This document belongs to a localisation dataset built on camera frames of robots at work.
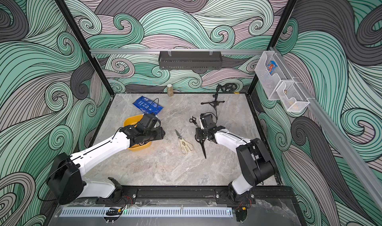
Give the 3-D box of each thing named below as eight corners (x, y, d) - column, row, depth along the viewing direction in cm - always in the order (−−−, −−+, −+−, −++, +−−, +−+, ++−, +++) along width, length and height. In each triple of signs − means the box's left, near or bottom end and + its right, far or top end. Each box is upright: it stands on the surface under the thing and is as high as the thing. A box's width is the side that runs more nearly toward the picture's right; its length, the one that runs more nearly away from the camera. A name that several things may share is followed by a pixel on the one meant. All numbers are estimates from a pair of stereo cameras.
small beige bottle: (168, 96, 121) (166, 88, 114) (168, 91, 124) (167, 83, 118) (173, 96, 121) (172, 88, 114) (173, 91, 124) (172, 83, 118)
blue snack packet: (133, 106, 114) (132, 103, 112) (144, 97, 120) (143, 94, 118) (151, 118, 106) (150, 115, 104) (162, 108, 112) (161, 105, 110)
